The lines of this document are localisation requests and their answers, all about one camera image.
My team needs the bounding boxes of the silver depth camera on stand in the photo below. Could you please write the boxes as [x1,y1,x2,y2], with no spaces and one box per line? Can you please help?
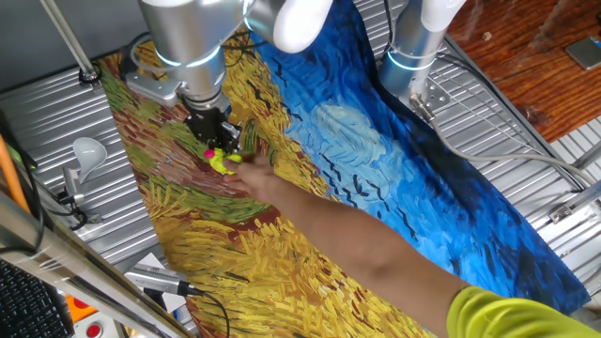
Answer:
[123,261,192,298]

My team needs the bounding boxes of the person's bare forearm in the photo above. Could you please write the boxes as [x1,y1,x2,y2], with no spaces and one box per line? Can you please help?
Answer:
[265,180,473,338]

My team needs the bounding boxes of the orange box red stop button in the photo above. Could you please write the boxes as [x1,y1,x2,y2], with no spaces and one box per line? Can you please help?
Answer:
[64,293,99,325]

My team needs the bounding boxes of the metal corner bracket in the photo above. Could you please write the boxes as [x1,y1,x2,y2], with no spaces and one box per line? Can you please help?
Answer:
[547,180,601,225]

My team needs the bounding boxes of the person's bare hand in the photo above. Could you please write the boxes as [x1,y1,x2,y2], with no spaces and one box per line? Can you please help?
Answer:
[222,156,285,204]

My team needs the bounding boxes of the metal camera pole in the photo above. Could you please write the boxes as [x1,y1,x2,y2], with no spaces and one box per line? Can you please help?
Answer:
[39,0,102,85]

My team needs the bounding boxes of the lime green sleeve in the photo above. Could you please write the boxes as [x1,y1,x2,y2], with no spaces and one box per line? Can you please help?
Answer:
[445,284,601,338]

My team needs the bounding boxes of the grey flat device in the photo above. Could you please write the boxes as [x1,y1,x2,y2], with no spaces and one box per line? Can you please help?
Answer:
[564,35,601,71]

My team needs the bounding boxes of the grey box red stop button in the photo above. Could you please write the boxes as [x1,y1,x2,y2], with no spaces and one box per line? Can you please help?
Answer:
[73,313,121,338]

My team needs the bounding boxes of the orange cable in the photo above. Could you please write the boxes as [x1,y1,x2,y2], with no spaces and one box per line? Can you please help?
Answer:
[0,132,32,216]

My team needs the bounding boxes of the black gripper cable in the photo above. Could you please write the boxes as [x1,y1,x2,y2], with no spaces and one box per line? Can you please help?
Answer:
[219,28,269,69]

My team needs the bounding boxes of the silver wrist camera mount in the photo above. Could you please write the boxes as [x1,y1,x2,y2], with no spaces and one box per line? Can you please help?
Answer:
[123,70,184,108]

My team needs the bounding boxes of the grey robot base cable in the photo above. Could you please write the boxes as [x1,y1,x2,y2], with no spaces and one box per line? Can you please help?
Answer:
[408,92,601,187]

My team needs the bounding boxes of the black computer keyboard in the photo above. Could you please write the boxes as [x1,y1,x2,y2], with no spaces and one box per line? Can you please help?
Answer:
[0,256,75,338]

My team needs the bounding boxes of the yellow toy with pink tip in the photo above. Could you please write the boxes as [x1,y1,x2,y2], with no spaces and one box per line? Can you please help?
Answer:
[203,147,244,177]

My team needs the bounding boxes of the aluminium frame bar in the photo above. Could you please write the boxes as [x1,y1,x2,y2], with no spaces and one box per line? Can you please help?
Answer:
[0,186,196,338]

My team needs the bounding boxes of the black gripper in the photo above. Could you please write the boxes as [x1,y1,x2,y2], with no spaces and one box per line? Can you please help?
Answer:
[184,105,242,156]

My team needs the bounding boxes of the Van Gogh painting print cloth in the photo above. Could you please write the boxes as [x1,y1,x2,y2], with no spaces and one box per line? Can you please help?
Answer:
[96,0,592,338]

